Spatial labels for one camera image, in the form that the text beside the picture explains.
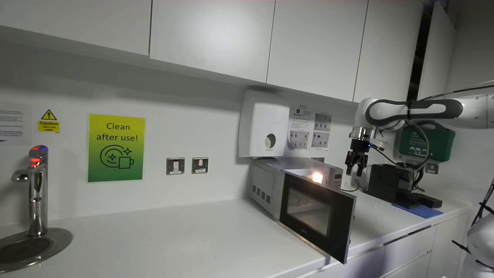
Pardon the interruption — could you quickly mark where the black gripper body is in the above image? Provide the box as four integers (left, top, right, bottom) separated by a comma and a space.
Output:
347, 136, 373, 162

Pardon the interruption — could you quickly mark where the black microwave door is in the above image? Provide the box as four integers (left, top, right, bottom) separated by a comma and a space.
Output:
277, 170, 358, 266

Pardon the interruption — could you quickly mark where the white upper cabinet door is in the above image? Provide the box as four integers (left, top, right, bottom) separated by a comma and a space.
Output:
415, 0, 456, 99
0, 0, 154, 57
351, 0, 426, 105
148, 0, 277, 85
265, 0, 370, 103

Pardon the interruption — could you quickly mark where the black coffee machine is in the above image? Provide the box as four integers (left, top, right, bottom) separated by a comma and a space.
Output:
365, 162, 415, 204

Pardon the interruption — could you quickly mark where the small socket photo sheet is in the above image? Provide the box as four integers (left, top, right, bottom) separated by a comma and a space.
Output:
313, 111, 333, 131
310, 130, 331, 150

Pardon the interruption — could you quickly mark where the white instruction sheet with logo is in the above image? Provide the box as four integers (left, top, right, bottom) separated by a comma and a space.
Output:
287, 103, 316, 151

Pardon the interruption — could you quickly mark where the blue mat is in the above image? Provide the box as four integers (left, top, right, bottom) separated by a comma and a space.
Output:
392, 199, 444, 221

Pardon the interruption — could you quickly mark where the black flat stand base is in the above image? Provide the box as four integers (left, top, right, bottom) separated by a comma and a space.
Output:
402, 190, 444, 210

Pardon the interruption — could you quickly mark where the green first aid box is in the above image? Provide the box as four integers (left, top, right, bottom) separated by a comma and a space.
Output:
393, 119, 456, 164

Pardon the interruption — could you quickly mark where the white base cabinet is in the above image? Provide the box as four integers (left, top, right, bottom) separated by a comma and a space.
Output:
291, 210, 472, 278

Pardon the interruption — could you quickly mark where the white paper towel dispenser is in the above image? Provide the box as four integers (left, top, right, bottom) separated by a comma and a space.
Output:
236, 90, 291, 162

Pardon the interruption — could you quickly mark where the green clean after use poster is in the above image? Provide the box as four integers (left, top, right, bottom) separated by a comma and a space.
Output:
86, 113, 146, 184

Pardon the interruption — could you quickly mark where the yellow warning sign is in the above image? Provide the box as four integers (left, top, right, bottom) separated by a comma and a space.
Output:
35, 106, 61, 136

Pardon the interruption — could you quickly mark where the chrome hot water tap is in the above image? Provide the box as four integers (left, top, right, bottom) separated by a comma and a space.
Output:
10, 144, 50, 239

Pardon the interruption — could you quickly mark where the round metal drip tray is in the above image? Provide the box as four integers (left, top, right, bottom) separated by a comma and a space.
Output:
0, 227, 74, 275

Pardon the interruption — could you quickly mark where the white text notice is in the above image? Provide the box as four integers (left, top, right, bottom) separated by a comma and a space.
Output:
0, 103, 33, 147

